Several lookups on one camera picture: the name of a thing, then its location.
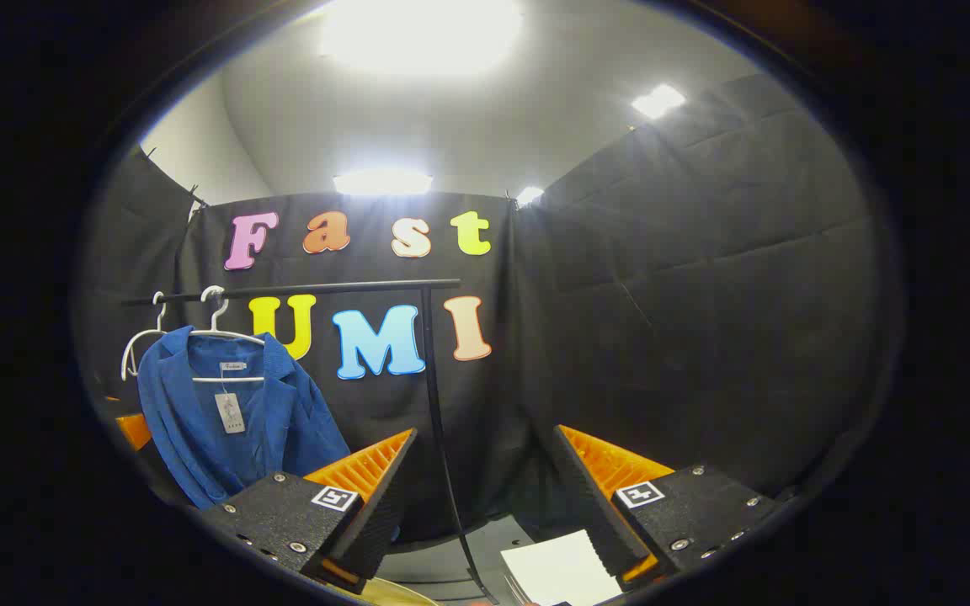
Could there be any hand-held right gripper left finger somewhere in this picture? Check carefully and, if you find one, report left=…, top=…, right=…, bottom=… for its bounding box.
left=197, top=428, right=418, bottom=597

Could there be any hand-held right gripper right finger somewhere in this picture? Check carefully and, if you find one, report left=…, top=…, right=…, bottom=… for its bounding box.
left=552, top=424, right=789, bottom=590

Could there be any blue corduroy jacket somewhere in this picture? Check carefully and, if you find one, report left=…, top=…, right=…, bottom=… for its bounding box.
left=137, top=326, right=351, bottom=511

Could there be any white plastic clothes hanger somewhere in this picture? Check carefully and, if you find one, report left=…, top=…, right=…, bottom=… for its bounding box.
left=120, top=291, right=168, bottom=381
left=189, top=284, right=268, bottom=385

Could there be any black metal clothes rack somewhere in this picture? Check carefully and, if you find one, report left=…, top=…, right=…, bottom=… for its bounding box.
left=121, top=278, right=498, bottom=605

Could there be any white flat sheet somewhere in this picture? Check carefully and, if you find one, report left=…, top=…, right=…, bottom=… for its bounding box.
left=500, top=529, right=625, bottom=606

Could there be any black backdrop cloth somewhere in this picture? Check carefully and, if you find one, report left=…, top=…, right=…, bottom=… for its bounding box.
left=77, top=72, right=882, bottom=548

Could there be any large ceiling light panel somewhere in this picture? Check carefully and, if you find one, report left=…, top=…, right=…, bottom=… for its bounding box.
left=321, top=0, right=525, bottom=77

